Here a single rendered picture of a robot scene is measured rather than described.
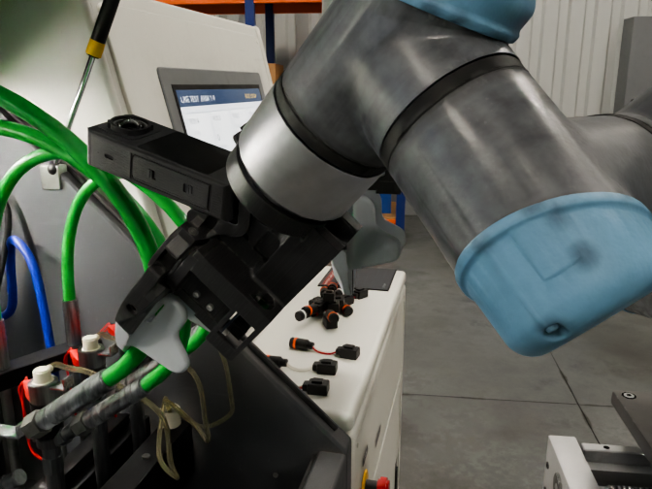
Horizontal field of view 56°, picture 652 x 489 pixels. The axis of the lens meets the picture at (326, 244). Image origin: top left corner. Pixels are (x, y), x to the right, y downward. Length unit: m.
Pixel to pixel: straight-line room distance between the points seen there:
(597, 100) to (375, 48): 6.87
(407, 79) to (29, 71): 0.73
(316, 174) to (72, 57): 0.63
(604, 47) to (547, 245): 6.92
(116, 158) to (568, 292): 0.28
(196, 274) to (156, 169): 0.07
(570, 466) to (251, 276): 0.52
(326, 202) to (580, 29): 6.80
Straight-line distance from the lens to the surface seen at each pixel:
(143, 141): 0.40
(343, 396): 0.92
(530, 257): 0.24
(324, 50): 0.29
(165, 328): 0.44
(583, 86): 7.13
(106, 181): 0.46
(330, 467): 0.83
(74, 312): 0.83
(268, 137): 0.32
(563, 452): 0.82
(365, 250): 0.52
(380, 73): 0.27
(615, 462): 0.86
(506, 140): 0.25
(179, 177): 0.37
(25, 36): 0.95
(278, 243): 0.37
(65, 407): 0.55
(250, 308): 0.37
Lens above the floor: 1.42
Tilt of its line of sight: 15 degrees down
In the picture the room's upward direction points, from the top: straight up
